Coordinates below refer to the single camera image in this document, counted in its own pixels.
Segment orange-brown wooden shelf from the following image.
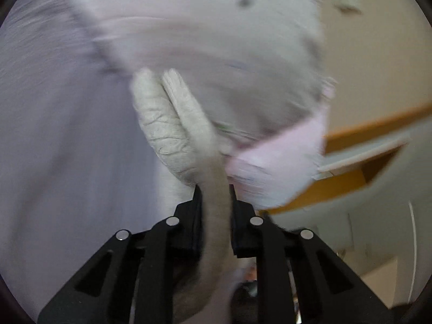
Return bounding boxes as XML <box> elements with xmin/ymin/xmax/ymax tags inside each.
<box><xmin>260</xmin><ymin>103</ymin><xmax>432</xmax><ymax>215</ymax></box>

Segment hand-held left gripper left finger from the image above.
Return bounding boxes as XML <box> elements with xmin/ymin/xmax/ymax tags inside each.
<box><xmin>37</xmin><ymin>185</ymin><xmax>204</xmax><ymax>324</ymax></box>

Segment beige knit tights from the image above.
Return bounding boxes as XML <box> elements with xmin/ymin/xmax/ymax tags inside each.
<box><xmin>130</xmin><ymin>68</ymin><xmax>238</xmax><ymax>324</ymax></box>

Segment pale lavender bed sheet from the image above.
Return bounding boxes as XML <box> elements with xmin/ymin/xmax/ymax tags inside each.
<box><xmin>0</xmin><ymin>0</ymin><xmax>190</xmax><ymax>321</ymax></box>

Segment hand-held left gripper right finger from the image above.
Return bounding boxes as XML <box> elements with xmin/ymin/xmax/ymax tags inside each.
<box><xmin>229</xmin><ymin>184</ymin><xmax>396</xmax><ymax>324</ymax></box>

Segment white spotted cloth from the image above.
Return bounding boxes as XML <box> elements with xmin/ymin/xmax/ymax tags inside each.
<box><xmin>64</xmin><ymin>0</ymin><xmax>333</xmax><ymax>149</ymax></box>

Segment pink cloth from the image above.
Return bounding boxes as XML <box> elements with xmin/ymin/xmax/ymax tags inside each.
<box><xmin>225</xmin><ymin>86</ymin><xmax>336</xmax><ymax>210</ymax></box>

